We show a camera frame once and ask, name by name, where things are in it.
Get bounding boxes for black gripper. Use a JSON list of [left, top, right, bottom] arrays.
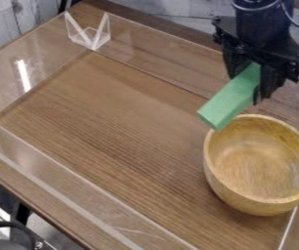
[[213, 14, 299, 104]]

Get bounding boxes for green rectangular block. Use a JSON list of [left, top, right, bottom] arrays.
[[198, 62, 262, 131]]

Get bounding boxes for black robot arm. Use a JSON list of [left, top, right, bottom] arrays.
[[211, 0, 299, 104]]

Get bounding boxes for brown wooden bowl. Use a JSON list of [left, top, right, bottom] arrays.
[[205, 114, 299, 216]]

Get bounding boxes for black table leg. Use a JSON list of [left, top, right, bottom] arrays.
[[15, 203, 31, 226]]

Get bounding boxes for clear acrylic tray wall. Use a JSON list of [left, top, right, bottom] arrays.
[[0, 10, 299, 250]]

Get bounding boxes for black cable lower left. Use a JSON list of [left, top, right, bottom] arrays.
[[0, 220, 38, 250]]

